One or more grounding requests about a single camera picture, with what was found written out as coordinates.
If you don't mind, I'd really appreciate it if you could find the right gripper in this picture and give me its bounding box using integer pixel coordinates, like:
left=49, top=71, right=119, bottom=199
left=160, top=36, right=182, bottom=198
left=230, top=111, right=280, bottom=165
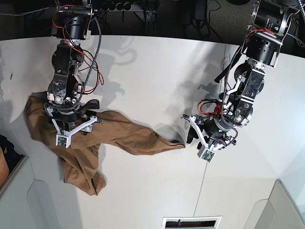
left=49, top=99, right=103, bottom=131

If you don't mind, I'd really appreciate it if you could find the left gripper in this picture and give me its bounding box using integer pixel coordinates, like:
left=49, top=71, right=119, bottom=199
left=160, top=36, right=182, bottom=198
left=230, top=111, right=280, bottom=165
left=186, top=115, right=236, bottom=148

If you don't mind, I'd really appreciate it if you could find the brown t-shirt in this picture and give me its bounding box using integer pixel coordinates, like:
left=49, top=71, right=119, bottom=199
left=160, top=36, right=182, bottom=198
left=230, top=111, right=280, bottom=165
left=24, top=95, right=185, bottom=196

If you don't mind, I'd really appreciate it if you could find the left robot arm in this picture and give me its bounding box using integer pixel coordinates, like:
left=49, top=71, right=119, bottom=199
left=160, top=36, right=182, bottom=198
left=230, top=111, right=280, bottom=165
left=183, top=0, right=305, bottom=153

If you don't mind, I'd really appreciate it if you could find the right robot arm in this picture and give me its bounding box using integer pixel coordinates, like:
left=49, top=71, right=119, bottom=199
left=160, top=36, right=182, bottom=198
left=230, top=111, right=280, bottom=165
left=44, top=0, right=103, bottom=135

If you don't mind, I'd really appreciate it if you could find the orange fabric item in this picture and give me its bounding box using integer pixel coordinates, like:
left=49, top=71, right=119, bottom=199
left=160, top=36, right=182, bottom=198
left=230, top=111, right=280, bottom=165
left=0, top=149, right=10, bottom=187

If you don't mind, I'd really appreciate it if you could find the black power adapter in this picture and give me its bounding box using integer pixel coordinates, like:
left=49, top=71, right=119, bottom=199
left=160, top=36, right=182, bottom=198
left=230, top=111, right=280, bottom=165
left=193, top=0, right=207, bottom=21

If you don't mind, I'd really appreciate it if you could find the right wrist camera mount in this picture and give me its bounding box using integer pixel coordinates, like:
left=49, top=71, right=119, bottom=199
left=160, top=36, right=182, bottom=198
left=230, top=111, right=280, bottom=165
left=51, top=116, right=103, bottom=148

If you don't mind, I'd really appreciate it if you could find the aluminium frame post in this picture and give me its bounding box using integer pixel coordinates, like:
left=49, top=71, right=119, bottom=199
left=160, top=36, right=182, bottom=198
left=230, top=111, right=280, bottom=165
left=144, top=10, right=157, bottom=36

